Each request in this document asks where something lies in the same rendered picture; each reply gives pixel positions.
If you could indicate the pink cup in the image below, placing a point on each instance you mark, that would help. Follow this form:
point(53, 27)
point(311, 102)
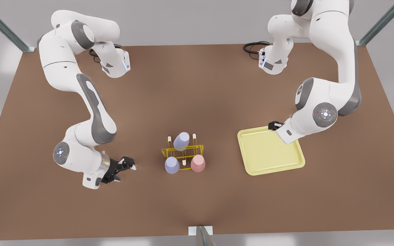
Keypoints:
point(198, 164)

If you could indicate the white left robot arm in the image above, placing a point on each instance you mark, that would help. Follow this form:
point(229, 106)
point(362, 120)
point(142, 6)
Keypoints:
point(333, 41)

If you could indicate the silver frame post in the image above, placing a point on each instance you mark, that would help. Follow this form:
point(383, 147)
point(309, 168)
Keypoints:
point(381, 22)
point(2, 25)
point(202, 236)

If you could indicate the lavender cup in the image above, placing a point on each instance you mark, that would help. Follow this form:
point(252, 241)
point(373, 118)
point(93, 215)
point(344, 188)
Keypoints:
point(182, 140)
point(172, 165)

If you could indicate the pale yellow square tray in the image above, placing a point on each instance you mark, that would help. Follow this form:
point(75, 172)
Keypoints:
point(268, 153)

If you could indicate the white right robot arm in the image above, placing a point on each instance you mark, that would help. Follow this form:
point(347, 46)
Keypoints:
point(63, 71)

